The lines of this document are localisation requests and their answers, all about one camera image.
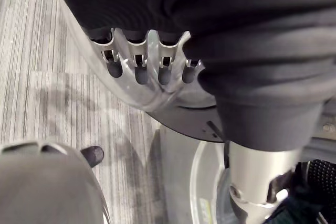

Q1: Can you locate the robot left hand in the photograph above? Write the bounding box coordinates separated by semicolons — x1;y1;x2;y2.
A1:
46;0;336;224

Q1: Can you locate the black dotted textile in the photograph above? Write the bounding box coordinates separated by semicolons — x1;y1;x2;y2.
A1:
295;158;336;224

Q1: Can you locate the dark green garment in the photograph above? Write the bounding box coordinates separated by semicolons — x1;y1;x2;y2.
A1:
264;195;320;224

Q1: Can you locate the robot dark foot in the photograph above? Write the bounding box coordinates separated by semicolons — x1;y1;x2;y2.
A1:
79;145;105;168

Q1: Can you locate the robot silver leg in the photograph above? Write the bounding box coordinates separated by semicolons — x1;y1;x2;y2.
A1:
0;141;110;224

